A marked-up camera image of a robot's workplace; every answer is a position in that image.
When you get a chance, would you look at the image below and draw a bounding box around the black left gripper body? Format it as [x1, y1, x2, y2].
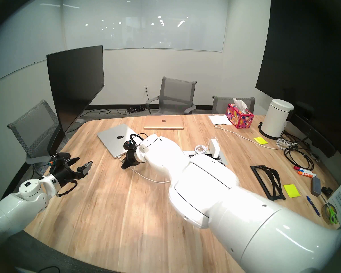
[50, 165, 84, 190]

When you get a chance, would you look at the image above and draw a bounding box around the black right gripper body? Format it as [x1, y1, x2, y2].
[124, 150, 139, 166]

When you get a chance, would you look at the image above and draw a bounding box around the silver MacBook laptop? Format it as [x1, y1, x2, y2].
[97, 124, 140, 159]

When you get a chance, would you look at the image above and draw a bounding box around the gold MacBook laptop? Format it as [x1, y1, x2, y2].
[143, 115, 184, 130]

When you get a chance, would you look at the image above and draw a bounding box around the grey mesh chair without armrests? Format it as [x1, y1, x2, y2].
[7, 100, 63, 173]

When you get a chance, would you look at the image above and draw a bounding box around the silver table power outlet box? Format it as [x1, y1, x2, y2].
[183, 150, 229, 165]

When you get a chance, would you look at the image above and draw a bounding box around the black curved desktop monitor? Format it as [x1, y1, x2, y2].
[47, 45, 105, 135]

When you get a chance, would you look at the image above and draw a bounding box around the grey mesh chair with armrests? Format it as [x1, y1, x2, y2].
[145, 76, 197, 115]

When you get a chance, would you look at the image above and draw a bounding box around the white power adapter brick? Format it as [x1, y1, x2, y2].
[210, 138, 221, 158]

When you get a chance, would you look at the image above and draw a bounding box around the white paper napkin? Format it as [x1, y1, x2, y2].
[208, 115, 233, 125]

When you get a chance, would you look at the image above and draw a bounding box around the grey mesh office chair backrest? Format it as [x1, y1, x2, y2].
[212, 96, 255, 115]

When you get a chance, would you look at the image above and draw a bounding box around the colourful floral tissue box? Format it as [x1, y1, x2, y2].
[225, 98, 255, 129]

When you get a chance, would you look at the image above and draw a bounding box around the white cylindrical bin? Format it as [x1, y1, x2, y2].
[259, 99, 295, 140]

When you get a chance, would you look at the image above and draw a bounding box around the black folding laptop stand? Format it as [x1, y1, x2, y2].
[250, 164, 286, 201]

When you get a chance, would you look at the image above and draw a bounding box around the yellow sticky note pad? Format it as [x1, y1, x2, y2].
[283, 184, 301, 198]

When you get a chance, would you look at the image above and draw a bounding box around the grey whiteboard eraser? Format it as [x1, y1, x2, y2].
[311, 177, 322, 197]

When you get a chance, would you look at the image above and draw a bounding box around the black video conference bar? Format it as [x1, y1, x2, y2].
[287, 103, 337, 158]

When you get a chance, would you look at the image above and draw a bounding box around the blue ballpoint pen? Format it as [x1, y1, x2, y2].
[306, 195, 321, 217]

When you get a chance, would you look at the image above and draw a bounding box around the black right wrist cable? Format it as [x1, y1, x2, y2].
[124, 133, 148, 150]

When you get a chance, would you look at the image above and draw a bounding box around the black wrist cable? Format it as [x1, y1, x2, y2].
[124, 133, 148, 150]
[31, 159, 78, 197]

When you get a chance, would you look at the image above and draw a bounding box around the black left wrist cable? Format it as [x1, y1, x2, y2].
[31, 159, 78, 197]

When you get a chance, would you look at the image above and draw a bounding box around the black floor cable bundle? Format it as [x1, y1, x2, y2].
[98, 105, 147, 115]

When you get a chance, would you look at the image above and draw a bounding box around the glass wall whiteboard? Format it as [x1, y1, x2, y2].
[63, 0, 229, 52]

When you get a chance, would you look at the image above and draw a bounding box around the long white cable with coil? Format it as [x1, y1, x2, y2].
[215, 126, 297, 150]

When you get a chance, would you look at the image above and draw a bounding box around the black coiled cable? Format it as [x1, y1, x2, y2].
[284, 139, 316, 171]

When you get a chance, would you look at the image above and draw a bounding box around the large black wall television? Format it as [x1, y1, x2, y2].
[256, 0, 341, 139]

